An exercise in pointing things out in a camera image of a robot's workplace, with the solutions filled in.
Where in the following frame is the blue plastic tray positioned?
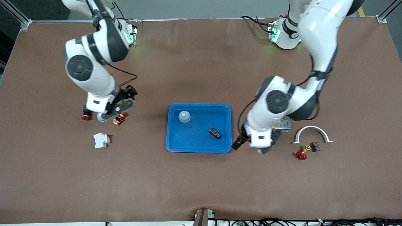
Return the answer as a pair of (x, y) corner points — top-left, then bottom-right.
(166, 103), (232, 154)

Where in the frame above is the white curved pipe clamp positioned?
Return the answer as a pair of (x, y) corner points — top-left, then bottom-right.
(292, 126), (333, 145)

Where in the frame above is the black base cable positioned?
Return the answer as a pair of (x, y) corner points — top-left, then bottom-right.
(241, 15), (274, 33)
(114, 3), (139, 22)

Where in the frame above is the aluminium frame corner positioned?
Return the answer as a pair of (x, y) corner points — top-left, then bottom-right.
(0, 0), (32, 31)
(376, 5), (397, 24)

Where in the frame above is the black right base cable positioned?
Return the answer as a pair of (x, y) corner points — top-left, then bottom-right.
(114, 3), (139, 22)

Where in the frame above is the grey camera stand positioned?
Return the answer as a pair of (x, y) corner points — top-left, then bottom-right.
(192, 208), (216, 226)

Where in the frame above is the black cable bundle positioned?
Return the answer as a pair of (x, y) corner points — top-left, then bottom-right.
(181, 218), (402, 226)

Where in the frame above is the brass valve red handwheel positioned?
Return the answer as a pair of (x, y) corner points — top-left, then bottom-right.
(295, 145), (312, 161)

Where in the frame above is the black left base cable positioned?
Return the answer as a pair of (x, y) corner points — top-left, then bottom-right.
(241, 15), (274, 33)

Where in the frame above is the red yellow emergency switch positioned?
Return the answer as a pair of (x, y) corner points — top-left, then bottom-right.
(112, 111), (128, 126)

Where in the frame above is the white circuit breaker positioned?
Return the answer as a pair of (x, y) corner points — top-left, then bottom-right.
(93, 132), (111, 149)

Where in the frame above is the metal mesh power supply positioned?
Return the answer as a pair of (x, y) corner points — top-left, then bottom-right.
(272, 116), (292, 133)

